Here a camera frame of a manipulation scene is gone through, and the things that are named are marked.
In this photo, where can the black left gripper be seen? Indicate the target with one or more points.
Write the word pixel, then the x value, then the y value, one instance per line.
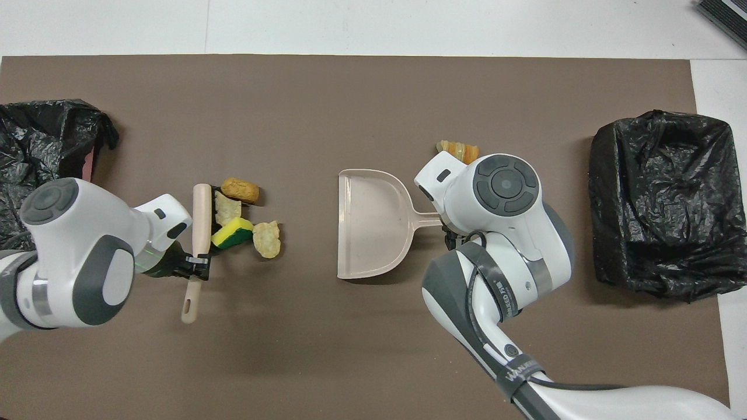
pixel 172 262

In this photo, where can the brown table mat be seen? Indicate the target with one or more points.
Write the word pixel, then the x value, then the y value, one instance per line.
pixel 350 350

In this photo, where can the black-bagged bin with pink patch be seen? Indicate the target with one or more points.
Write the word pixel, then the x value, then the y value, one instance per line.
pixel 35 134

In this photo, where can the black-bagged trash bin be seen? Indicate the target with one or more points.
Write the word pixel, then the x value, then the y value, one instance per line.
pixel 659 204

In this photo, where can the brown bread roll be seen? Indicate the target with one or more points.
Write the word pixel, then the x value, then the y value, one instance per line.
pixel 240 189

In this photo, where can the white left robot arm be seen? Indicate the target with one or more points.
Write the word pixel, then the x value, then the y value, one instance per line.
pixel 76 256

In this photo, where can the yellow green sponge block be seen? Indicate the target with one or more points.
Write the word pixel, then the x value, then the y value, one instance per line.
pixel 233 233

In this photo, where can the beige hand brush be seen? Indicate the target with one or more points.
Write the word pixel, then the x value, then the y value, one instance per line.
pixel 201 216

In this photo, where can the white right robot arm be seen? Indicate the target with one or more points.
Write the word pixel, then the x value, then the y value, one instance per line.
pixel 508 233

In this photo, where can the beige plastic dustpan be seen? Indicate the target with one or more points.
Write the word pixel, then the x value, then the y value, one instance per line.
pixel 367 221

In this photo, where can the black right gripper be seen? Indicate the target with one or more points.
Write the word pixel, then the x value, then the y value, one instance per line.
pixel 452 238

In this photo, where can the pale lobed bread chunk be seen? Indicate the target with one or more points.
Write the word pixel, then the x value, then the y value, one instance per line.
pixel 267 239

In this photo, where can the dark grey ribbed panel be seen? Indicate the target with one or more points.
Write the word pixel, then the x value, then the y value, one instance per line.
pixel 726 14

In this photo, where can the orange striped croissant piece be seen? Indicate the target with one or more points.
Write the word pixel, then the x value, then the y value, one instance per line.
pixel 461 150

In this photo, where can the pale squarish bread chunk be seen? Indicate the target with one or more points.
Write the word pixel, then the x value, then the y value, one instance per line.
pixel 226 209

